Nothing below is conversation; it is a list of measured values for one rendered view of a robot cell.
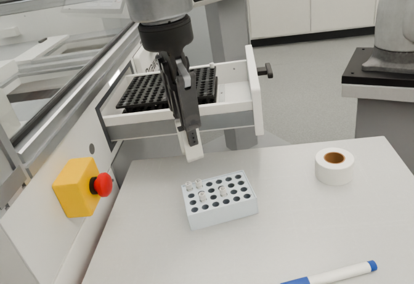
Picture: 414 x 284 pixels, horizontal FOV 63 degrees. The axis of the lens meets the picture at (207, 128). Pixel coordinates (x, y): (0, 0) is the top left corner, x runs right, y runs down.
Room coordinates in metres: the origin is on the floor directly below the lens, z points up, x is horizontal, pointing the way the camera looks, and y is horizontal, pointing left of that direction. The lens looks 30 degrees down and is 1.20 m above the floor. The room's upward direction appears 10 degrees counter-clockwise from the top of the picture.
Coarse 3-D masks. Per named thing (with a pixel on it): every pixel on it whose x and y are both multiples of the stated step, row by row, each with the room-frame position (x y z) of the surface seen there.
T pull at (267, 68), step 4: (268, 64) 0.75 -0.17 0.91; (256, 68) 0.74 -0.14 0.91; (260, 68) 0.73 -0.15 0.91; (264, 68) 0.73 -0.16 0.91; (268, 68) 0.72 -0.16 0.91; (260, 72) 0.72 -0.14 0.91; (264, 72) 0.72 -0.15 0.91; (268, 72) 0.70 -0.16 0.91; (272, 72) 0.70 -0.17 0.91; (268, 76) 0.69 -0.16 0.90; (272, 76) 0.69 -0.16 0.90
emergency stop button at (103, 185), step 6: (102, 174) 0.45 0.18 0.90; (108, 174) 0.46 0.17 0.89; (96, 180) 0.44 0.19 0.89; (102, 180) 0.44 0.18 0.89; (108, 180) 0.45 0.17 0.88; (96, 186) 0.43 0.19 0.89; (102, 186) 0.43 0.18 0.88; (108, 186) 0.44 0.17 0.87; (102, 192) 0.43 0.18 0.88; (108, 192) 0.43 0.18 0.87
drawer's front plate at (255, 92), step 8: (248, 48) 0.84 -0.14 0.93; (248, 56) 0.78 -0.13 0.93; (248, 64) 0.73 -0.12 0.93; (248, 72) 0.71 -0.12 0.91; (256, 72) 0.67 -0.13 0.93; (256, 80) 0.63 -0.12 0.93; (256, 88) 0.59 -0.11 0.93; (256, 96) 0.59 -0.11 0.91; (256, 104) 0.59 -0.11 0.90; (256, 112) 0.59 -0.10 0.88; (256, 120) 0.59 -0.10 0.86; (256, 128) 0.59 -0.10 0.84
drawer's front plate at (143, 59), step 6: (138, 54) 0.97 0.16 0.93; (144, 54) 1.01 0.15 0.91; (150, 54) 1.07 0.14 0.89; (138, 60) 0.95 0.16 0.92; (144, 60) 0.99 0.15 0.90; (150, 60) 1.06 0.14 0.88; (138, 66) 0.95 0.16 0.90; (144, 66) 0.98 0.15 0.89; (156, 66) 1.11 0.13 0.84; (138, 72) 0.95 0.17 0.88; (144, 72) 0.96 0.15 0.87
